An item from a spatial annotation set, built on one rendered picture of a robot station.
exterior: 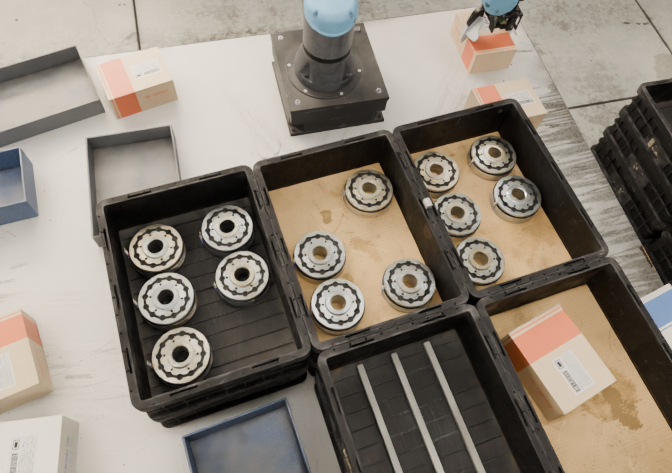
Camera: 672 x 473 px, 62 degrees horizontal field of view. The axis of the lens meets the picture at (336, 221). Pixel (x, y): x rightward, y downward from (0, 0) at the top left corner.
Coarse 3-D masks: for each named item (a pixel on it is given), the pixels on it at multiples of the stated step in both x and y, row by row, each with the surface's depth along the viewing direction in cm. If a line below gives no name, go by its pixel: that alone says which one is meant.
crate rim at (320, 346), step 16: (336, 144) 115; (352, 144) 116; (272, 160) 112; (288, 160) 113; (400, 160) 116; (256, 176) 110; (416, 192) 111; (272, 208) 107; (272, 224) 105; (432, 224) 108; (288, 256) 103; (448, 256) 105; (288, 272) 101; (464, 288) 102; (304, 304) 99; (448, 304) 100; (304, 320) 97; (400, 320) 98; (352, 336) 97; (320, 352) 97
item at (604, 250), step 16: (464, 112) 121; (400, 128) 118; (416, 128) 119; (528, 128) 120; (400, 144) 116; (544, 144) 118; (416, 176) 113; (560, 176) 115; (432, 208) 109; (576, 208) 112; (592, 224) 110; (448, 240) 106; (592, 256) 107; (464, 272) 104; (544, 272) 105; (496, 288) 102
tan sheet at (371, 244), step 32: (288, 192) 120; (320, 192) 121; (288, 224) 117; (320, 224) 117; (352, 224) 118; (384, 224) 118; (320, 256) 114; (352, 256) 114; (384, 256) 115; (416, 256) 115; (384, 320) 109
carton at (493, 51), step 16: (464, 16) 157; (480, 32) 154; (496, 32) 155; (464, 48) 156; (480, 48) 152; (496, 48) 152; (512, 48) 152; (464, 64) 158; (480, 64) 154; (496, 64) 156
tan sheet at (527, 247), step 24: (456, 144) 129; (456, 192) 123; (480, 192) 124; (456, 216) 120; (504, 240) 119; (528, 240) 119; (552, 240) 119; (480, 264) 116; (528, 264) 116; (552, 264) 117
